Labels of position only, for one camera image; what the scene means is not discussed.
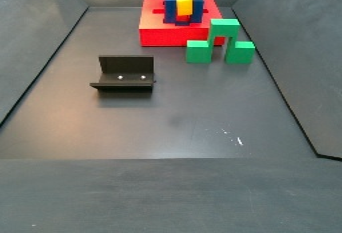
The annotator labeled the black angle bracket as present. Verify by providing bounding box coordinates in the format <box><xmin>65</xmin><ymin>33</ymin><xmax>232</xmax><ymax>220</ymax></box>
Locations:
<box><xmin>90</xmin><ymin>55</ymin><xmax>155</xmax><ymax>90</ymax></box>

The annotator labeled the green arch block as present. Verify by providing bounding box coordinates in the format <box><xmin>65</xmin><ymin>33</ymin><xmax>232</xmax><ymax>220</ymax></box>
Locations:
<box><xmin>186</xmin><ymin>19</ymin><xmax>256</xmax><ymax>64</ymax></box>

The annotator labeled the blue U-shaped block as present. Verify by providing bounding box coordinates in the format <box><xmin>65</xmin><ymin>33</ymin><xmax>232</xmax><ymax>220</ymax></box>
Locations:
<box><xmin>163</xmin><ymin>0</ymin><xmax>205</xmax><ymax>26</ymax></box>

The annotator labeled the red board base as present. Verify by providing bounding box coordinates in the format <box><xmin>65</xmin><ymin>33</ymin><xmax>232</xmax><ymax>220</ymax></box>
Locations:
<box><xmin>139</xmin><ymin>0</ymin><xmax>222</xmax><ymax>47</ymax></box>

